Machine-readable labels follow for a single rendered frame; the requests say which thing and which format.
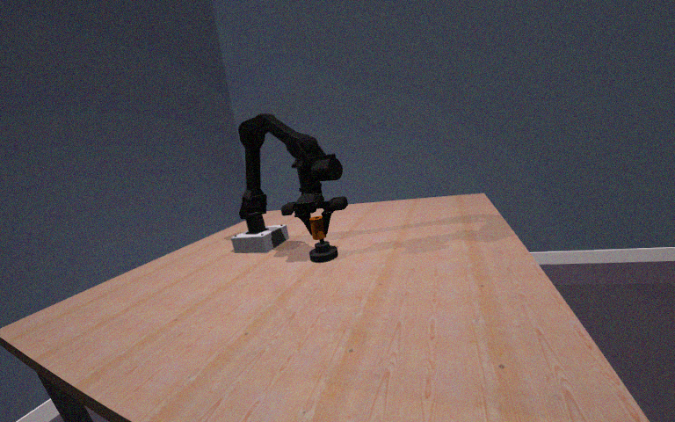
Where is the dark grey round pedestal with shaft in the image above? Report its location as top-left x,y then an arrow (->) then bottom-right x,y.
309,239 -> 338,263

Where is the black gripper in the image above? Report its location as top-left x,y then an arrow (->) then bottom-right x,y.
281,181 -> 348,236

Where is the orange cylindrical knob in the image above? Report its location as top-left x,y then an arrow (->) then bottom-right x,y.
309,216 -> 326,240

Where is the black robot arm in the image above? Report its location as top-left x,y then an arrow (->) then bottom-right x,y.
238,113 -> 343,235

